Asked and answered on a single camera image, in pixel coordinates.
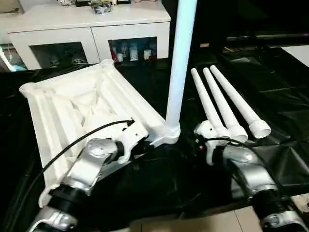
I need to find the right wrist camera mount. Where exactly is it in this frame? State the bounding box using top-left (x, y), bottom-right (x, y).
top-left (194, 120), bottom-right (222, 166)

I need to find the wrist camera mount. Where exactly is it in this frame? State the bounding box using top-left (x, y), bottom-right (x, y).
top-left (115, 124), bottom-right (149, 165)
top-left (194, 120), bottom-right (222, 166)

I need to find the white sideboard cabinet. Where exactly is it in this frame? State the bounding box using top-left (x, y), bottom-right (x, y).
top-left (7, 4), bottom-right (171, 71)

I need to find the teal white plastic object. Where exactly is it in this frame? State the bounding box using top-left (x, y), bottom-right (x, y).
top-left (0, 43), bottom-right (27, 72)

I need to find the white flat board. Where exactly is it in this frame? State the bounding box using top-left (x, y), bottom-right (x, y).
top-left (281, 44), bottom-right (309, 68)

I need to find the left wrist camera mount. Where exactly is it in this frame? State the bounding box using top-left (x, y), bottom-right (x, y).
top-left (115, 124), bottom-right (149, 165)

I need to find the white plastic table top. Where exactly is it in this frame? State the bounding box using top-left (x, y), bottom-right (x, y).
top-left (19, 59), bottom-right (181, 208)

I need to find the white tapered table leg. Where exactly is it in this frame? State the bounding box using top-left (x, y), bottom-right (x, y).
top-left (165, 0), bottom-right (197, 131)
top-left (190, 68), bottom-right (229, 136)
top-left (209, 65), bottom-right (272, 139)
top-left (202, 67), bottom-right (248, 143)

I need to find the black work mat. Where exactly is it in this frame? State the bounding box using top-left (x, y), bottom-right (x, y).
top-left (0, 43), bottom-right (309, 222)

